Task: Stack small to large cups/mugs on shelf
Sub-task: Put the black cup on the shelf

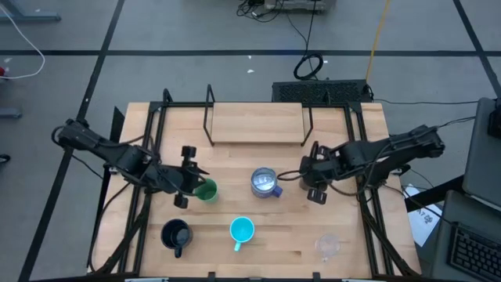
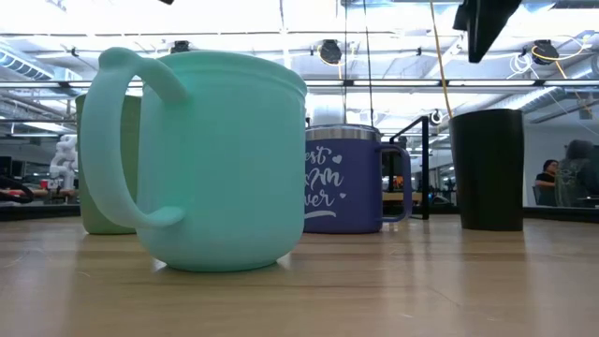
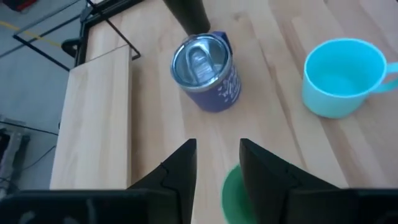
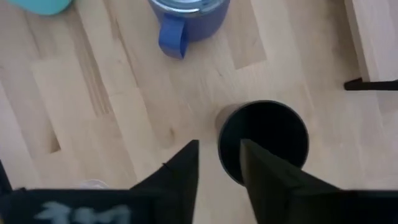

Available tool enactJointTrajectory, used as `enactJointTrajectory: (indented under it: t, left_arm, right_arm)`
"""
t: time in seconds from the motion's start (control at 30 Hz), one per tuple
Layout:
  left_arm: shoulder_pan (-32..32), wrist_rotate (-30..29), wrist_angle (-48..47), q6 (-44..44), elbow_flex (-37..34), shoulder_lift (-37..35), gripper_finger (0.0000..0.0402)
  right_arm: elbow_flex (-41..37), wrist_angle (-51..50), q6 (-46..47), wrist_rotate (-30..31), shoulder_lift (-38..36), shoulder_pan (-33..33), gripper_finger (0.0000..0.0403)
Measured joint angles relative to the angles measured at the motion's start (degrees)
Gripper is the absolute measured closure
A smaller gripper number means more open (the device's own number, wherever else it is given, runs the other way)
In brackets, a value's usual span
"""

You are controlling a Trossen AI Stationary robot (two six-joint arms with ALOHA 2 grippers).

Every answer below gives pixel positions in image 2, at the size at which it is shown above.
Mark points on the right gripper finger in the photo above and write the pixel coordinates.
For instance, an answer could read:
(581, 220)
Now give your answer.
(489, 19)
(463, 19)

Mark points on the tall black tumbler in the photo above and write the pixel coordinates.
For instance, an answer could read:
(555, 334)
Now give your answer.
(489, 168)

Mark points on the green plastic tumbler cup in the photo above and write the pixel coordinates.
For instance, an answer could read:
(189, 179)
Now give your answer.
(126, 164)

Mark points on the turquoise plastic mug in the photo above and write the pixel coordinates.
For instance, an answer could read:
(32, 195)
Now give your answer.
(224, 164)

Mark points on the purple insulated mug with lid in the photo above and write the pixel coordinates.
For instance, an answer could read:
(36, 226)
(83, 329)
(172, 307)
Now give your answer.
(341, 187)

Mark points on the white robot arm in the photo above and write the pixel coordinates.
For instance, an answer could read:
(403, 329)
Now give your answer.
(65, 161)

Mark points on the wooden shelf board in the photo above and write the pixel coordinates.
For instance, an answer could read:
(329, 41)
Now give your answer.
(398, 197)

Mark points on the person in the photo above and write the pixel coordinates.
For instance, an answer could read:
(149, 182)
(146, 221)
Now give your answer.
(545, 180)
(578, 178)

